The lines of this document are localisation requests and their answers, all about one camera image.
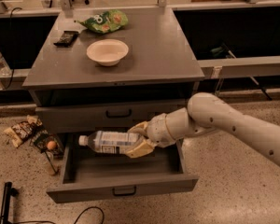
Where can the white bowl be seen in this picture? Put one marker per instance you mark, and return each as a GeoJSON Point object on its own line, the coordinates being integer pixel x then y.
{"type": "Point", "coordinates": [107, 52]}

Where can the black stand on floor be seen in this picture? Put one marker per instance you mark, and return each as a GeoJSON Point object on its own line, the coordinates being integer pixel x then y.
{"type": "Point", "coordinates": [8, 193]}

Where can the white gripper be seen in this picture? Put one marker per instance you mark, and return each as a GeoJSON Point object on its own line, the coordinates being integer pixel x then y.
{"type": "Point", "coordinates": [157, 129]}

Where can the green chip bag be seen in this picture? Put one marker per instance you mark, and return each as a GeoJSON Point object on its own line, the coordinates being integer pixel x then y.
{"type": "Point", "coordinates": [106, 22]}

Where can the open grey lower drawer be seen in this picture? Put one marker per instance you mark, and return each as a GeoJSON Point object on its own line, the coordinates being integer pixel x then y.
{"type": "Point", "coordinates": [90, 176]}

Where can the clear bottle at left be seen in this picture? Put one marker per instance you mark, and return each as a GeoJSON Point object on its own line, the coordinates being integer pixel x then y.
{"type": "Point", "coordinates": [5, 71]}

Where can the clear plastic water bottle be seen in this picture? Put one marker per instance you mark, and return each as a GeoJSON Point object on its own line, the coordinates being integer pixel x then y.
{"type": "Point", "coordinates": [109, 142]}

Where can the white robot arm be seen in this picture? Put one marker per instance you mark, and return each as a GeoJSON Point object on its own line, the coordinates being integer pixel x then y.
{"type": "Point", "coordinates": [204, 113]}

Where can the brown snack bag on floor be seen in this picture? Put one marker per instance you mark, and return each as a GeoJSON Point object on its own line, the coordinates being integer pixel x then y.
{"type": "Point", "coordinates": [21, 132]}

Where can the orange ball on floor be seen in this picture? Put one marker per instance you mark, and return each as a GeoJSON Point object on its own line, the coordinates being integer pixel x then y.
{"type": "Point", "coordinates": [51, 145]}

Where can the closed grey upper drawer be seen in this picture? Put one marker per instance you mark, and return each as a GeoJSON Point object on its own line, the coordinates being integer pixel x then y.
{"type": "Point", "coordinates": [88, 118]}

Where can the grey drawer cabinet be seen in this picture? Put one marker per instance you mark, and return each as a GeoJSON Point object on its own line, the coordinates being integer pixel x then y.
{"type": "Point", "coordinates": [75, 94]}

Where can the dark green snack bag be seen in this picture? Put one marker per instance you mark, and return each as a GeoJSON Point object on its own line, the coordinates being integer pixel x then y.
{"type": "Point", "coordinates": [41, 139]}

